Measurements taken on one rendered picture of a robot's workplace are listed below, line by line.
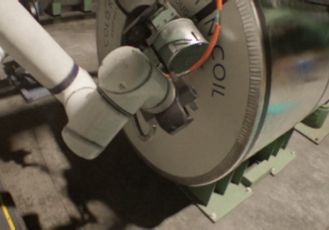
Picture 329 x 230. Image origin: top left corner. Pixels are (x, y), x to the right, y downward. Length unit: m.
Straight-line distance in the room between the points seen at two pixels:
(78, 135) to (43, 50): 0.18
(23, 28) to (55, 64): 0.10
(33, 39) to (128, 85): 0.21
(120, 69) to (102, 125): 0.10
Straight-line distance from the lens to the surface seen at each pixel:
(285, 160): 2.00
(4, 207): 1.17
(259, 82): 0.71
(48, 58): 0.51
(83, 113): 0.45
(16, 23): 0.49
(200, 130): 0.93
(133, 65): 0.40
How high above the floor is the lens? 1.20
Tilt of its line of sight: 34 degrees down
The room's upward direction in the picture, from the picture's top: 7 degrees clockwise
